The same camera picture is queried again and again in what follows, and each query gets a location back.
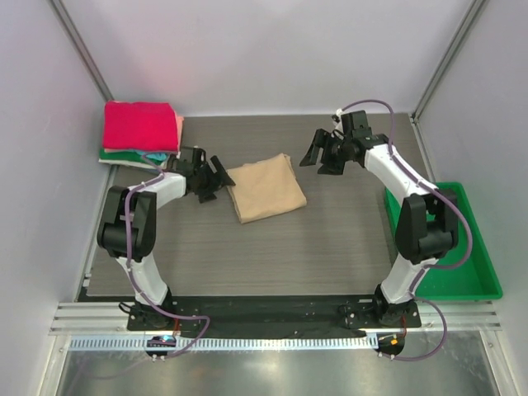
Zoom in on beige t-shirt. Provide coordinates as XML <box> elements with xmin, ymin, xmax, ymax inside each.
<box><xmin>228</xmin><ymin>153</ymin><xmax>307</xmax><ymax>224</ymax></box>

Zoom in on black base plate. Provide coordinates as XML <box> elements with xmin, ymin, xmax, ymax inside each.
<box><xmin>120</xmin><ymin>295</ymin><xmax>422</xmax><ymax>338</ymax></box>

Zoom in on folded salmon pink t-shirt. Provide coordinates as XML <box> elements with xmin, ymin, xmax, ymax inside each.
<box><xmin>170</xmin><ymin>111</ymin><xmax>184</xmax><ymax>153</ymax></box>

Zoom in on white slotted cable duct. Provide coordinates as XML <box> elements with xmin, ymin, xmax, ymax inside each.
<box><xmin>69</xmin><ymin>333</ymin><xmax>378</xmax><ymax>352</ymax></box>

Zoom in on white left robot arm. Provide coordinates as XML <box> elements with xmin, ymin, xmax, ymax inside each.
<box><xmin>97</xmin><ymin>147</ymin><xmax>236</xmax><ymax>330</ymax></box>

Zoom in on right aluminium frame post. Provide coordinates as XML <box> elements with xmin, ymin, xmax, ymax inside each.
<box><xmin>410</xmin><ymin>0</ymin><xmax>488</xmax><ymax>125</ymax></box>

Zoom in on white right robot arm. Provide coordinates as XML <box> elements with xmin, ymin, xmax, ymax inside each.
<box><xmin>299</xmin><ymin>111</ymin><xmax>459</xmax><ymax>327</ymax></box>

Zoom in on folded light blue t-shirt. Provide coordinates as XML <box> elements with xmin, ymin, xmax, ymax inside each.
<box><xmin>136</xmin><ymin>150</ymin><xmax>167</xmax><ymax>162</ymax></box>

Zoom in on aluminium frame post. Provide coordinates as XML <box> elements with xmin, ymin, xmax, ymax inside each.
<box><xmin>410</xmin><ymin>0</ymin><xmax>488</xmax><ymax>125</ymax></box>
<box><xmin>47</xmin><ymin>0</ymin><xmax>114</xmax><ymax>101</ymax></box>

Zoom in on green plastic bin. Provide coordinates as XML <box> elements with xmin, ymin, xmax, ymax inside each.
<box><xmin>383</xmin><ymin>181</ymin><xmax>504</xmax><ymax>303</ymax></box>

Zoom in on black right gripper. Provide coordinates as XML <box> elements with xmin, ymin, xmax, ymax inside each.
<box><xmin>300</xmin><ymin>129</ymin><xmax>352</xmax><ymax>176</ymax></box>

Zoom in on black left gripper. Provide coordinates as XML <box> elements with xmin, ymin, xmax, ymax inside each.
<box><xmin>194</xmin><ymin>156</ymin><xmax>234</xmax><ymax>203</ymax></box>

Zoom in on folded magenta t-shirt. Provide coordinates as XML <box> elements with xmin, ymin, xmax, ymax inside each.
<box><xmin>101</xmin><ymin>101</ymin><xmax>179</xmax><ymax>152</ymax></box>

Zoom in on folded green t-shirt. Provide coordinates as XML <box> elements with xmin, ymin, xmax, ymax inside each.
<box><xmin>99</xmin><ymin>148</ymin><xmax>142</xmax><ymax>163</ymax></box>

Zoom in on left aluminium frame post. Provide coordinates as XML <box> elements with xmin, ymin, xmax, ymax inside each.
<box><xmin>47</xmin><ymin>0</ymin><xmax>114</xmax><ymax>101</ymax></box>

